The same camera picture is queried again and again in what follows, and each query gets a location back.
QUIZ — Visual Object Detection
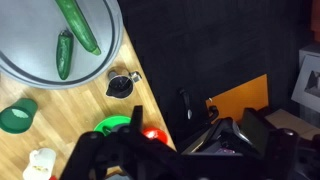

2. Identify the long green cucumber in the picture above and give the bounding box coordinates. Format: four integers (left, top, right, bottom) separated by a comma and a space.
54, 0, 102, 57

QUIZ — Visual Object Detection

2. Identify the red plastic bowl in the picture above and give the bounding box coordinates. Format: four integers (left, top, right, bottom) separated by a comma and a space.
141, 126, 169, 145

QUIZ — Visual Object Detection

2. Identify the green plastic cup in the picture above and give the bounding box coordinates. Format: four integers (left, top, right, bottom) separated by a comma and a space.
0, 97, 39, 135

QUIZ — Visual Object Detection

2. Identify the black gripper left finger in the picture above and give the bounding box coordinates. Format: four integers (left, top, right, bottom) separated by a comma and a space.
59, 105, 181, 180

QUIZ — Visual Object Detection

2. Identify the white plastic cup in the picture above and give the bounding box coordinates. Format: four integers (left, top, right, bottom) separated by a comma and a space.
22, 147, 57, 180

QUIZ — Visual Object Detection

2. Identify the short dark green zucchini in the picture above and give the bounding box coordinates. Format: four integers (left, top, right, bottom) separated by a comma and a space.
55, 29, 75, 81

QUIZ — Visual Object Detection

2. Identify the orange board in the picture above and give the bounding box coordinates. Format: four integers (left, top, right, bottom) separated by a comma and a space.
205, 73, 270, 123

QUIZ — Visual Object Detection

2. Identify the small metal pitcher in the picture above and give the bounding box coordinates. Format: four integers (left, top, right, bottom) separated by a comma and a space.
105, 69, 143, 100

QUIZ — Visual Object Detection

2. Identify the green plastic bowl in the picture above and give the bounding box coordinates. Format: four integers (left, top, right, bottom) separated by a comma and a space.
93, 115, 132, 137

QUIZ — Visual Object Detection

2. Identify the round grey tray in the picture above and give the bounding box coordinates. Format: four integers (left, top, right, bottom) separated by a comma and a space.
0, 0, 125, 90

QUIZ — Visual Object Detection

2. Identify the grey white box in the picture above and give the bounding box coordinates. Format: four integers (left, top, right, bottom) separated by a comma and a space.
291, 44, 320, 113

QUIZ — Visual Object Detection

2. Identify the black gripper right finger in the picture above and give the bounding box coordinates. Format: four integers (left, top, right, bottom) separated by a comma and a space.
233, 107, 302, 180

